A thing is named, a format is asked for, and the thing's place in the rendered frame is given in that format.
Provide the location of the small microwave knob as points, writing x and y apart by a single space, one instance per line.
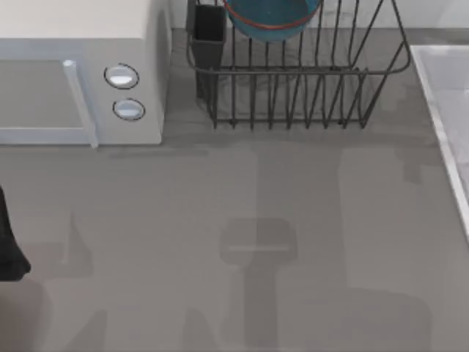
128 109

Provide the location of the black cutlery holder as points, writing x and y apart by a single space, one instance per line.
208 44

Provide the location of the pale microwave oven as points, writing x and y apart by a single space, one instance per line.
150 55

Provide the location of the large microwave knob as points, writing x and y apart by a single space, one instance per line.
121 76

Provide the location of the blue bowl with red rim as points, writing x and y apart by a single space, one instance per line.
271 14

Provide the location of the microwave oven door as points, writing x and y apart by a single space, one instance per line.
33 95

